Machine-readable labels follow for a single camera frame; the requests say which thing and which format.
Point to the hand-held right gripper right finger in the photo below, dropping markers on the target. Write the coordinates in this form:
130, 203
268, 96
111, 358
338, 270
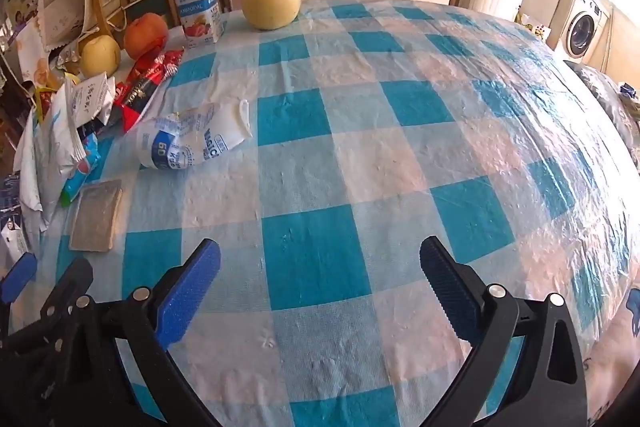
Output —
450, 297

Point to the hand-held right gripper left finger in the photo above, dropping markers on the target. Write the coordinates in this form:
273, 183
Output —
187, 294

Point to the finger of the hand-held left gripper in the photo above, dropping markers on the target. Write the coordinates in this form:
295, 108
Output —
70, 279
17, 276

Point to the blue cow snack packet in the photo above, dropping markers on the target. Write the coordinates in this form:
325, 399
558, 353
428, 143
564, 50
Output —
80, 172

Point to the white foil bag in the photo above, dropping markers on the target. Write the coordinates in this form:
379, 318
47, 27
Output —
47, 157

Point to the clear white snack packet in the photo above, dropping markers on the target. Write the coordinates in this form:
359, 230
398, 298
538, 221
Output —
192, 139

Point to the dark red snack wrapper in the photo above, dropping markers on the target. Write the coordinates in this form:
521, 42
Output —
137, 94

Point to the blue checked tablecloth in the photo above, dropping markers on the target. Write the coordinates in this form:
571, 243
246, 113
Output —
350, 157

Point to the white printed paper packet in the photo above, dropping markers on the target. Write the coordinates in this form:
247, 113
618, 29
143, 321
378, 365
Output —
92, 94

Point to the yellow pear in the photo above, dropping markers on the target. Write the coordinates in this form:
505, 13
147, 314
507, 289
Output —
100, 57
271, 2

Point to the printed blanket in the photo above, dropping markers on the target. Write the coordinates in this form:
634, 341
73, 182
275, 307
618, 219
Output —
610, 97

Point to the red apple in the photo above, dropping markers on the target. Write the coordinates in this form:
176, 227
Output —
145, 34

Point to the wooden chair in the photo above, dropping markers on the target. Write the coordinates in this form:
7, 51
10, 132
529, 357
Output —
97, 2

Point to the white yogurt drink bottle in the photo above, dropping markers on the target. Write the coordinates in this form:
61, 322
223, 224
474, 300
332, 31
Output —
196, 2

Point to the washing machine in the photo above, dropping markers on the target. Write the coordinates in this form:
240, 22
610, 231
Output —
582, 24

